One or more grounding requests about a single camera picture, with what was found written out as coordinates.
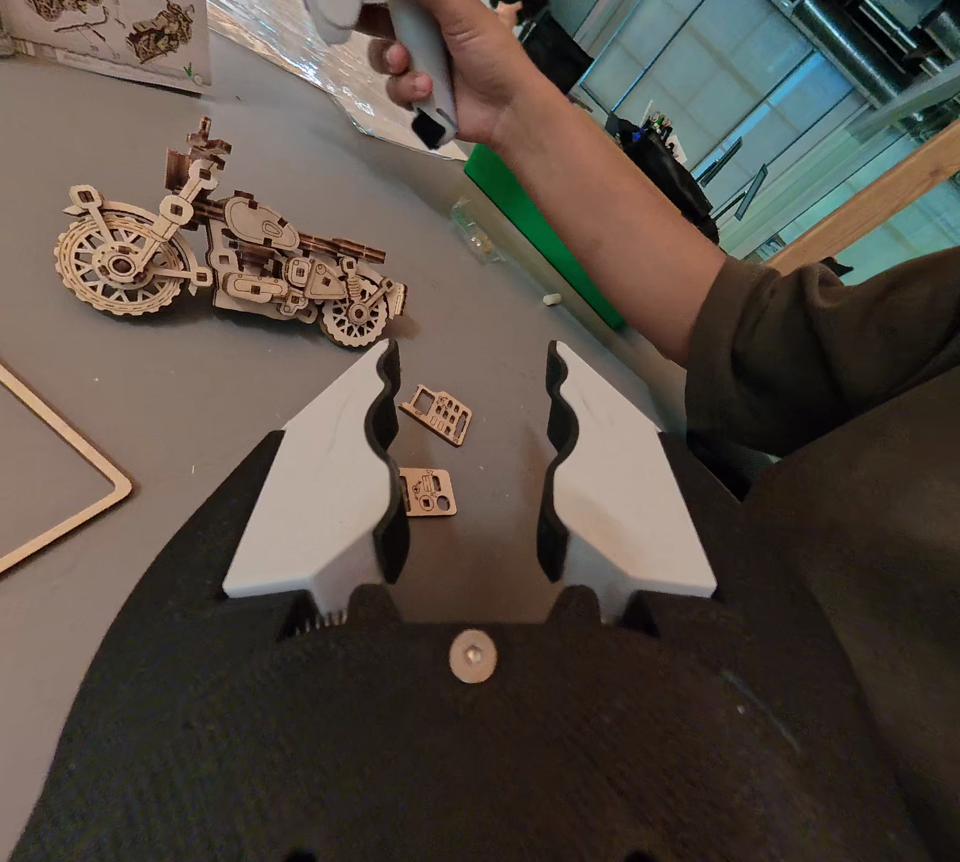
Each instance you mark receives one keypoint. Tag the green board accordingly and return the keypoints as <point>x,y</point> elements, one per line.
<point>540,232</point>

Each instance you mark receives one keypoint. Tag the person's right hand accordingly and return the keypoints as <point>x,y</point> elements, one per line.
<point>487,59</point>

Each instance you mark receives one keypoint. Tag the person's right forearm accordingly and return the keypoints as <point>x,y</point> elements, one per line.
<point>615,224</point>

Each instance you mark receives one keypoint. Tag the empty wooden sheet frame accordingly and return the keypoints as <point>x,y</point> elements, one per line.
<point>112,483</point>

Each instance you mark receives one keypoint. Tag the wooden motorcycle model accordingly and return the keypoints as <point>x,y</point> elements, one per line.
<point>247,224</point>

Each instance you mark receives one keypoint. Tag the computer monitor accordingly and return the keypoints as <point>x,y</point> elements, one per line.
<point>750,191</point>

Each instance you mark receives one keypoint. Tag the person's dark clothing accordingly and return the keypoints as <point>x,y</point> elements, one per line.
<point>862,577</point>

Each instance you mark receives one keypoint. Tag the wooden beam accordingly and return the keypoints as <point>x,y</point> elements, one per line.
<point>862,209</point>

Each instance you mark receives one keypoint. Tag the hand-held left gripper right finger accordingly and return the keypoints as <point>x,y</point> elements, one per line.
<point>622,494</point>

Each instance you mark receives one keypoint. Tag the rectangular wooden piece with holes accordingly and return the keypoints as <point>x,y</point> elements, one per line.
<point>431,479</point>

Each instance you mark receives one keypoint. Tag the clear plastic bag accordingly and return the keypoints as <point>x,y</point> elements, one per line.
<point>476,232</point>

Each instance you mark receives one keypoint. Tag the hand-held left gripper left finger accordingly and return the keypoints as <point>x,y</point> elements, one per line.
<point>315,487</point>

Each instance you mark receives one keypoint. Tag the grey desk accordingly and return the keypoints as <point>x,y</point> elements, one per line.
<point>225,427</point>

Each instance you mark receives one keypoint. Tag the wooden piece with grid slots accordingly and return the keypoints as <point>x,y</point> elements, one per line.
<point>420,412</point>

